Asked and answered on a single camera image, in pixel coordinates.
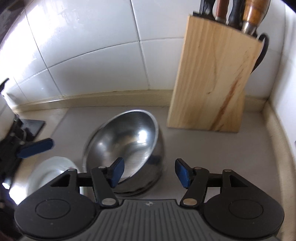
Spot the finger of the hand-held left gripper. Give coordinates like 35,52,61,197
16,138,54,159

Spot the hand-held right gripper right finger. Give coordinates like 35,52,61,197
174,159,249,206

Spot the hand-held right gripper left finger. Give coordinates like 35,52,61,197
50,157,125,207

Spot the plain white plate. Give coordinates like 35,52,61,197
26,156,81,195

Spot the grey counter mat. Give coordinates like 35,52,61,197
50,105,285,200

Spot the large stainless steel pot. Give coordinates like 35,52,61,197
0,78,19,139

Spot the wooden knife block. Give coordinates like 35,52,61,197
167,14,264,133

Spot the black looped handle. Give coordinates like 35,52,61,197
252,34,270,73

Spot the slim brown wooden knife handle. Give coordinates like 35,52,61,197
214,0,231,24

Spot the thick black knife handle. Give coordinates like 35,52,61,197
228,0,245,30

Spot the thin black knife handle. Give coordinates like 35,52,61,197
200,0,216,17

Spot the large brown wooden knife handle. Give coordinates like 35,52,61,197
242,0,271,36

